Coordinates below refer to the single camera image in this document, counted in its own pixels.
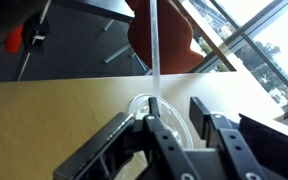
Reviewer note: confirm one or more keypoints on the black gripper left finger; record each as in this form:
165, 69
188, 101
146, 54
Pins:
164, 146

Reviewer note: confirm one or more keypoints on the clear plastic straw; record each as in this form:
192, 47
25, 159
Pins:
155, 50

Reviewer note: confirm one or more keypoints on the grey window frame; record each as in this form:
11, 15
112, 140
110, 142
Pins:
247, 35

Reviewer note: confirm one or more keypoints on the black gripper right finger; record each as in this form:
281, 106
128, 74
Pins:
200, 116

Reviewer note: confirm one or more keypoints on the desk with metal legs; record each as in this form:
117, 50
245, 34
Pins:
94, 8

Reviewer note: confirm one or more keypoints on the black tripod stand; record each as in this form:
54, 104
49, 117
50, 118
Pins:
34, 33

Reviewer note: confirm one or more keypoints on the clear plastic cup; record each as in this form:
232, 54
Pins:
170, 123

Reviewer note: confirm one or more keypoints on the large orange chair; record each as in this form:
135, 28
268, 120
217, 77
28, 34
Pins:
164, 36

